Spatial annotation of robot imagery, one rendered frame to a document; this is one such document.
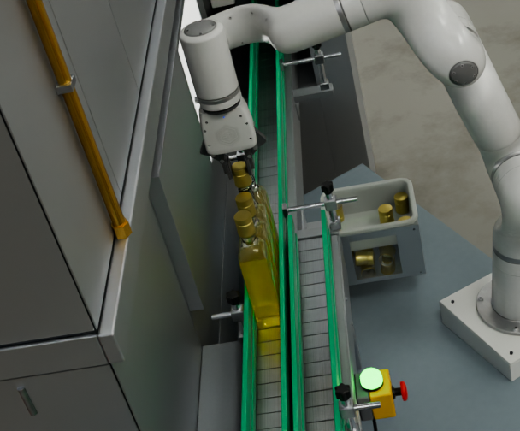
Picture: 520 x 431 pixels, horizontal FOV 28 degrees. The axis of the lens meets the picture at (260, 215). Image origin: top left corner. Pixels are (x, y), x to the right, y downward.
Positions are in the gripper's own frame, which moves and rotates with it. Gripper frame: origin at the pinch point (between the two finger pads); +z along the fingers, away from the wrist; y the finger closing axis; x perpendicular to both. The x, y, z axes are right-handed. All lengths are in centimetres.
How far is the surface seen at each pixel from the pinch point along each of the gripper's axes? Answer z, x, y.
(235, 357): 31.7, -21.3, -7.8
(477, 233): 137, 126, 58
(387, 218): 40, 25, 27
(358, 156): 73, 98, 21
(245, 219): 3.5, -13.1, 0.5
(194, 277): 13.7, -15.7, -12.0
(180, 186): 0.1, -3.5, -11.8
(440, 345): 62, 2, 34
